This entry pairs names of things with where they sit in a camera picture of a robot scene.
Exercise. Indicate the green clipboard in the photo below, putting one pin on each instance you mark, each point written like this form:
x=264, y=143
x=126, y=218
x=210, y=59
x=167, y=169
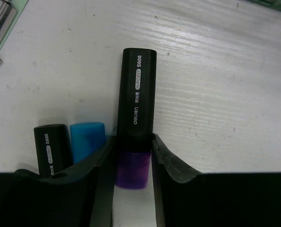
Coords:
x=10, y=11

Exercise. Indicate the purple cap highlighter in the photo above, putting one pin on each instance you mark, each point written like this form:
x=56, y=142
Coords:
x=135, y=117

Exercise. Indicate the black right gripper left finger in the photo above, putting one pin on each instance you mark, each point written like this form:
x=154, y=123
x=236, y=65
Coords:
x=79, y=196

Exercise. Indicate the blue cap highlighter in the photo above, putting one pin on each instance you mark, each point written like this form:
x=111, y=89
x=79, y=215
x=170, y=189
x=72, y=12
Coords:
x=86, y=138

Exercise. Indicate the pink cap highlighter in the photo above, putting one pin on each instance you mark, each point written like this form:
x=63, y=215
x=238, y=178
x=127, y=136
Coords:
x=53, y=150

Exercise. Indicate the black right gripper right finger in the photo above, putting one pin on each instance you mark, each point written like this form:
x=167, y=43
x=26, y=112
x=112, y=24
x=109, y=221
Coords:
x=185, y=197

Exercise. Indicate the green wire mesh desk organizer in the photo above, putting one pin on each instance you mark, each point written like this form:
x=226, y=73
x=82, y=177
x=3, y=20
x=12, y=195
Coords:
x=271, y=4

